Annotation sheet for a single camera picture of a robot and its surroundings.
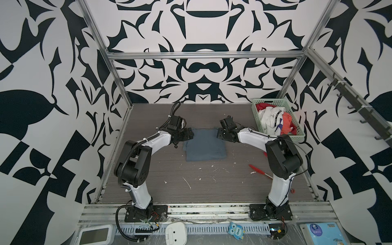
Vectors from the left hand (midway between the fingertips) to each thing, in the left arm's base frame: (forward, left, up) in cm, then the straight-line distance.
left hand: (190, 132), depth 94 cm
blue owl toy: (-49, -20, -6) cm, 53 cm away
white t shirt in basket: (+7, -52, +1) cm, 53 cm away
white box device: (-49, +6, -5) cm, 50 cm away
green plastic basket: (0, -70, -3) cm, 70 cm away
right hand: (+1, -20, -3) cm, 20 cm away
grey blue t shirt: (-7, -9, -4) cm, 12 cm away
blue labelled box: (-52, -58, -2) cm, 78 cm away
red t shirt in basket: (+3, -63, -1) cm, 63 cm away
